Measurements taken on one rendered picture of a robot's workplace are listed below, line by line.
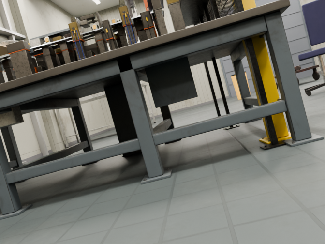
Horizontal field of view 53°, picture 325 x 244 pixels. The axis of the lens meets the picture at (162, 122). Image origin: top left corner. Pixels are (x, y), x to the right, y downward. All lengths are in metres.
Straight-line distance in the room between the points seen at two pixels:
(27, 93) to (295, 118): 1.40
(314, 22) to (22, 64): 3.31
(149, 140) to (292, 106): 0.74
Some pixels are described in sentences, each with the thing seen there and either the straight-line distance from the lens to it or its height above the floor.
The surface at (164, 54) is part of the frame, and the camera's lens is 1.70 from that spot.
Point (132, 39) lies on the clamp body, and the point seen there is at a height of 0.83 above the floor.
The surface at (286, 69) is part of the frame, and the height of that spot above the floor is 0.37.
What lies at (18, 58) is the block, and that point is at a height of 0.92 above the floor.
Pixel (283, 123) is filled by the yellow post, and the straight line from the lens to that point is 1.96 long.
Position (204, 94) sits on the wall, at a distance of 12.05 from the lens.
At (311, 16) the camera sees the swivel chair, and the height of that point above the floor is 0.91.
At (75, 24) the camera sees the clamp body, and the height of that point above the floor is 1.02.
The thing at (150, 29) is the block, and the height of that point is 0.86.
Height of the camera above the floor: 0.36
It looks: 3 degrees down
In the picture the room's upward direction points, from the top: 15 degrees counter-clockwise
